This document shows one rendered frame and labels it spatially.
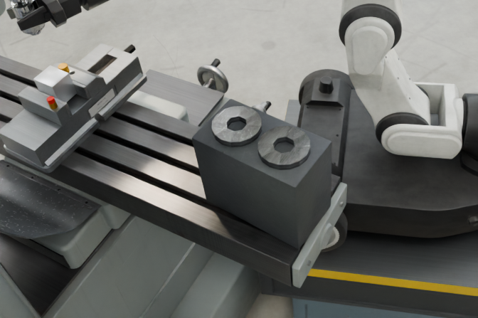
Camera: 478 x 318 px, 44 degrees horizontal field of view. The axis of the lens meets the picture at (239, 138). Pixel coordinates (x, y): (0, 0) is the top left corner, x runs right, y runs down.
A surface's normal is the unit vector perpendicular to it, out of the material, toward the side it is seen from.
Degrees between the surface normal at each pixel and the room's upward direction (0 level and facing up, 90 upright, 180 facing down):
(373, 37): 90
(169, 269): 90
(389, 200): 0
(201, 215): 0
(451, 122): 0
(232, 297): 68
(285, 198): 90
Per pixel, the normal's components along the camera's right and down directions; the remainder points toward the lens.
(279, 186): -0.59, 0.63
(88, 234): 0.86, 0.31
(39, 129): -0.11, -0.68
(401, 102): -0.19, 0.73
